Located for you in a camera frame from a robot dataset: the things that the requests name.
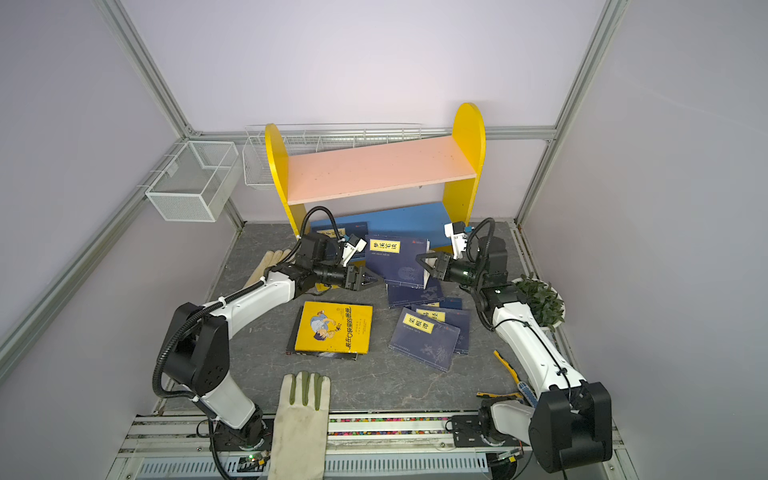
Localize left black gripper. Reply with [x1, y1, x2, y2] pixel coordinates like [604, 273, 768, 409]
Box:
[314, 262, 383, 293]

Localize navy book one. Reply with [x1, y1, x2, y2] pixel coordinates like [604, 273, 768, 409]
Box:
[387, 279, 445, 308]

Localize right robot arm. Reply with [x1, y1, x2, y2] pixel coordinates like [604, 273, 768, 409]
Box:
[416, 236, 613, 473]

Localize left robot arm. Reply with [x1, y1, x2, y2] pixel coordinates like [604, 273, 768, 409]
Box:
[151, 232, 381, 449]

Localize yellow cartoon book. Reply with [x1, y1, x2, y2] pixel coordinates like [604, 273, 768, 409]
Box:
[293, 301, 374, 354]

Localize beige cloth glove on table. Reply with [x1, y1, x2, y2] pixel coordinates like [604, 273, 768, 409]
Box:
[244, 250, 289, 288]

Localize yellow wooden bookshelf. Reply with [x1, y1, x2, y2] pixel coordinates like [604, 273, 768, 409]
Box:
[264, 103, 487, 236]

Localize potted green plant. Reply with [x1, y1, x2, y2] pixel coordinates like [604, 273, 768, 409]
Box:
[515, 275, 566, 330]

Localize white green work glove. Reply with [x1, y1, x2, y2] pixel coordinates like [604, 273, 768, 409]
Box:
[268, 372, 331, 479]

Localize white mesh box basket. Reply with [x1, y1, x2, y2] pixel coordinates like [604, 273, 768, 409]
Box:
[146, 140, 243, 223]

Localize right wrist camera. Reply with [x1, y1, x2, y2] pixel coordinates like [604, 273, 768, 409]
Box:
[444, 221, 468, 260]

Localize yellow handled pliers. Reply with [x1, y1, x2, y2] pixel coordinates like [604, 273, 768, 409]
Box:
[476, 350, 526, 402]

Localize white wire wall basket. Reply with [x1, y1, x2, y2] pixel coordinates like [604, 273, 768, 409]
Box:
[242, 123, 426, 187]

